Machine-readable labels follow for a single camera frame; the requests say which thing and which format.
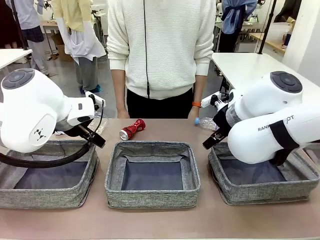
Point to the black hanging jacket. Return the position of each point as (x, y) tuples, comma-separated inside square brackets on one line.
[(290, 10)]

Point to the bystander in blue shirt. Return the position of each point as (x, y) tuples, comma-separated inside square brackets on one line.
[(233, 17)]

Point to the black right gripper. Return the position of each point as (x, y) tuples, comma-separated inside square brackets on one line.
[(222, 120)]

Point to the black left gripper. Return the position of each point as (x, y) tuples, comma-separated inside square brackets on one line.
[(75, 128)]

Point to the person's white sweater torso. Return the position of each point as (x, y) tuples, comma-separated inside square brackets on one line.
[(162, 50)]

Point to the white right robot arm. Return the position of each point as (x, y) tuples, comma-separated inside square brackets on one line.
[(270, 125)]

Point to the crushed red soda can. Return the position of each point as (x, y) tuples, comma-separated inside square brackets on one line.
[(132, 128)]

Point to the person's right hand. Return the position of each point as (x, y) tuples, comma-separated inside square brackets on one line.
[(123, 113)]

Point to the person's right forearm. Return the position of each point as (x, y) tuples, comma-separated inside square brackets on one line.
[(119, 87)]

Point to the orange wrist watch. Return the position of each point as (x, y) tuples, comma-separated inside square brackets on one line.
[(196, 104)]

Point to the dark blue bottle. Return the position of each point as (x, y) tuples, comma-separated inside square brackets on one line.
[(287, 40)]

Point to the large white table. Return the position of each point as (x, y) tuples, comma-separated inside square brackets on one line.
[(250, 65)]

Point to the bystander in yellow top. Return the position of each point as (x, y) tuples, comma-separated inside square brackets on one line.
[(80, 50)]

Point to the person's left hand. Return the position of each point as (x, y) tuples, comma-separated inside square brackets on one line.
[(193, 113)]

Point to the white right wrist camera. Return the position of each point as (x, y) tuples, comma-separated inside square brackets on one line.
[(208, 100)]

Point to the person's left forearm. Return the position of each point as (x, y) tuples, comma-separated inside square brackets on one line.
[(200, 87)]

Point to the wooden background table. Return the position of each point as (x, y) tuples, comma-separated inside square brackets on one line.
[(272, 43)]

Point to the black stand pole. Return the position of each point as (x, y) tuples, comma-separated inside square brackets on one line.
[(268, 25), (19, 25)]

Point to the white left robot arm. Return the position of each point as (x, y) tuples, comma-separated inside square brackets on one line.
[(30, 105)]

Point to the gray fabric basket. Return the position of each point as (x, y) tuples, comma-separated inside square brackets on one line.
[(50, 197), (262, 193), (152, 197)]

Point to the bystander in gray trousers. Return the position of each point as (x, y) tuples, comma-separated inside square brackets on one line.
[(27, 15)]

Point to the clear plastic water bottle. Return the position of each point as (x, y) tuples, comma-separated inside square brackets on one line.
[(206, 123)]

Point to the brown cardboard box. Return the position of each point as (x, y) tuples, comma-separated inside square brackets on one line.
[(62, 53)]

